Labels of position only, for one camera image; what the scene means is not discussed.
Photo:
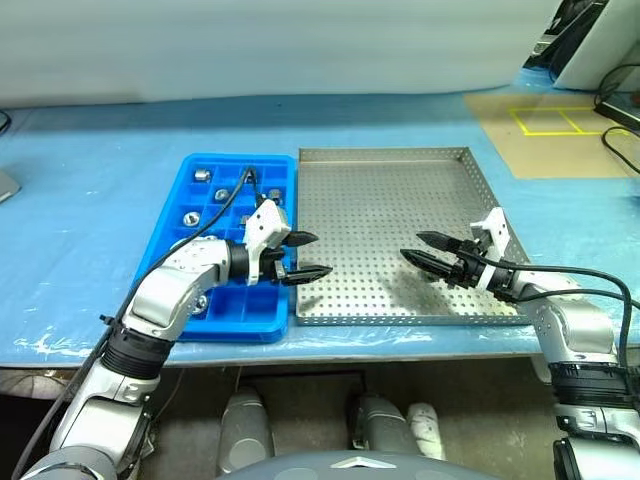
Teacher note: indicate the brown cardboard mat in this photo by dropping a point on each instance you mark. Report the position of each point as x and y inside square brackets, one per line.
[550, 152]

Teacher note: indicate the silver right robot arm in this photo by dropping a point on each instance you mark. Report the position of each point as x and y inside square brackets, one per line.
[575, 325]

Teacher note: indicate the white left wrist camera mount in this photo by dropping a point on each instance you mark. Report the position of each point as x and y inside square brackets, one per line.
[265, 222]

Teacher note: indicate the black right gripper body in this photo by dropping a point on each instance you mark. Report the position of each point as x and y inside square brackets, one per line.
[470, 267]

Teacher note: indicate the perforated steel tray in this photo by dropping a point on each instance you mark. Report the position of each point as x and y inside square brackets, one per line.
[375, 200]

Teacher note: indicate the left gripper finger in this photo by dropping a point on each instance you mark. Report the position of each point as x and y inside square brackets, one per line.
[307, 276]
[300, 239]

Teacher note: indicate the grey rounded robot leg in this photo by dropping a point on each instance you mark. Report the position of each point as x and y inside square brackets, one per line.
[245, 430]
[382, 425]

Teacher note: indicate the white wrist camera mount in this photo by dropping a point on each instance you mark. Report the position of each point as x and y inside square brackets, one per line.
[497, 227]
[265, 222]

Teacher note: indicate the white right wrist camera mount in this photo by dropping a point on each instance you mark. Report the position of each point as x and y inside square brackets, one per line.
[497, 227]

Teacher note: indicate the black and grey equipment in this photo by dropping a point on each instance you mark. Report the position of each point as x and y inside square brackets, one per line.
[565, 30]

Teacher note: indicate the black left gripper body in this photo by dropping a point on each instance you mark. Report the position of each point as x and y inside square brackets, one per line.
[274, 262]

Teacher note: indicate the grey flat device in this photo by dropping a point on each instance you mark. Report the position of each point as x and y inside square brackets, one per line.
[7, 186]

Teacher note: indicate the white robot foot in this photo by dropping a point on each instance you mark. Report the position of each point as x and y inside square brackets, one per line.
[427, 430]

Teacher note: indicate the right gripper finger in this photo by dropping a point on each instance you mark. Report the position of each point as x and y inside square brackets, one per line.
[427, 262]
[442, 243]

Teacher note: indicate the black flat device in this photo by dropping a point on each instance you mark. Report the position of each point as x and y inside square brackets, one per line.
[622, 111]

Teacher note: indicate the white panel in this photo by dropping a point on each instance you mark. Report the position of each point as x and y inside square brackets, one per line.
[610, 45]

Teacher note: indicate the blue plastic compartment tray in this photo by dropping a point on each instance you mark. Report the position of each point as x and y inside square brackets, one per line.
[250, 310]

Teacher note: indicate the grey robot torso cover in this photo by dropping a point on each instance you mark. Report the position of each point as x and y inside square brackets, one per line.
[350, 467]

